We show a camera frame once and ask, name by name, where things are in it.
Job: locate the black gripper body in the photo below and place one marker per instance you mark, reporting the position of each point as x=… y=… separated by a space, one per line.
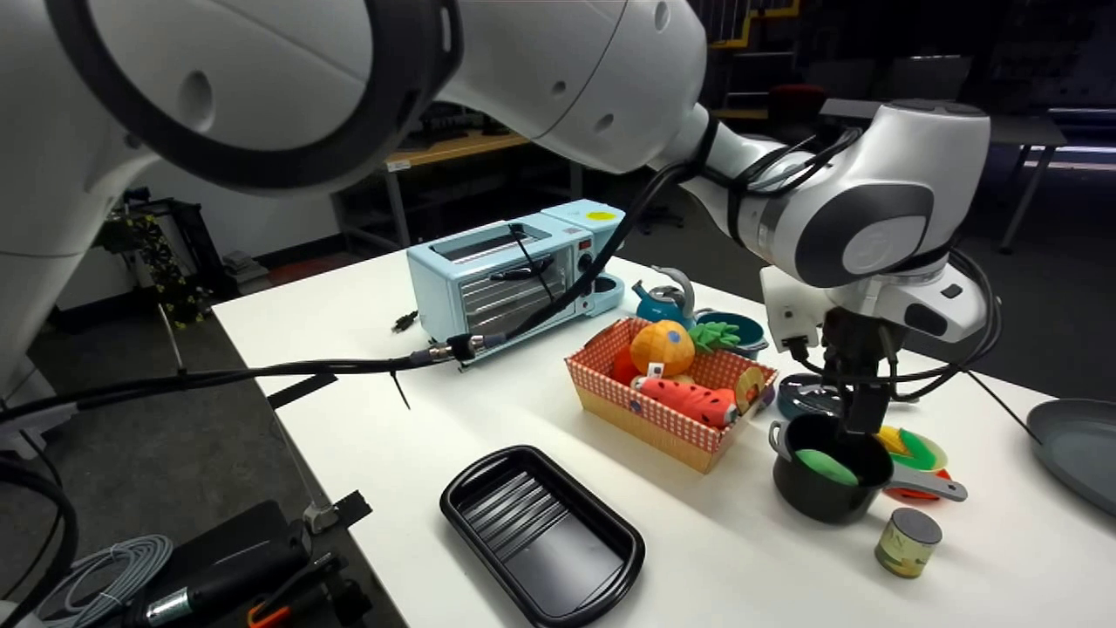
x=863 y=351

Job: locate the green plushy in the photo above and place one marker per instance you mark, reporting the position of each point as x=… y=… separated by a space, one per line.
x=827 y=465

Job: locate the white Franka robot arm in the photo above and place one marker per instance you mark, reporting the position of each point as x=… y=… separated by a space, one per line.
x=233 y=70

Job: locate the black pot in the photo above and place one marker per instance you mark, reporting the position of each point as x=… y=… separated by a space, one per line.
x=825 y=504

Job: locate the wooden basket of fruit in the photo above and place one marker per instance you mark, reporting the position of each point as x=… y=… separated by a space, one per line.
x=651 y=419

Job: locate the dark patterned small dish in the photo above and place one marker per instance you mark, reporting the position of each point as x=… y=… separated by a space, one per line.
x=804 y=399

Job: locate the colourful measuring spoons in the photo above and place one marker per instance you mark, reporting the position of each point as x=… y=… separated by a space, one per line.
x=920 y=448

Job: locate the yellow fruit slice plush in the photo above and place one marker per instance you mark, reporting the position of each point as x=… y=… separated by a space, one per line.
x=750 y=387

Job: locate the teal bowl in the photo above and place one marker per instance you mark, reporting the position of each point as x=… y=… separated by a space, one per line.
x=743 y=332

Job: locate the small tin can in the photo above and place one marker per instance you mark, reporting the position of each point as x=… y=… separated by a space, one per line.
x=908 y=547

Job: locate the green leafy plush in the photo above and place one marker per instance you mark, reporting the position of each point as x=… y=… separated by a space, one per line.
x=711 y=335

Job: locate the red spotted long plush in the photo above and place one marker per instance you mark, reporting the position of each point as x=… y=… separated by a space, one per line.
x=691 y=399

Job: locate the orange fruit plush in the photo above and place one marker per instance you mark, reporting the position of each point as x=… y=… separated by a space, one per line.
x=664 y=348

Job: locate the teal toy kettle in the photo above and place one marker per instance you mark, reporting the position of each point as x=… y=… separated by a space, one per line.
x=664 y=306

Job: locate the red round plush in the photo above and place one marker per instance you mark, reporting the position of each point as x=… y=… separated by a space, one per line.
x=621 y=367

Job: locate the black grill tray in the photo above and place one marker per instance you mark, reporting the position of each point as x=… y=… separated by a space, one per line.
x=543 y=541

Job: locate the light blue toaster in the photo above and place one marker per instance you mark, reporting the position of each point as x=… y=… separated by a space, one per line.
x=510 y=275

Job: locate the wooden bench table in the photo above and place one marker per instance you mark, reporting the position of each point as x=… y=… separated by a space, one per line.
x=456 y=148

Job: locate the black tool with orange trigger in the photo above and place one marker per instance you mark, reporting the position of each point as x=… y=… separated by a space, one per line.
x=233 y=576

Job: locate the potted plant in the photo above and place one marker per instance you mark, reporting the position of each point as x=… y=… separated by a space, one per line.
x=151 y=249

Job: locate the metal frame table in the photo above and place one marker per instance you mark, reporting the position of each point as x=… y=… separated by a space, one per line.
x=1046 y=126

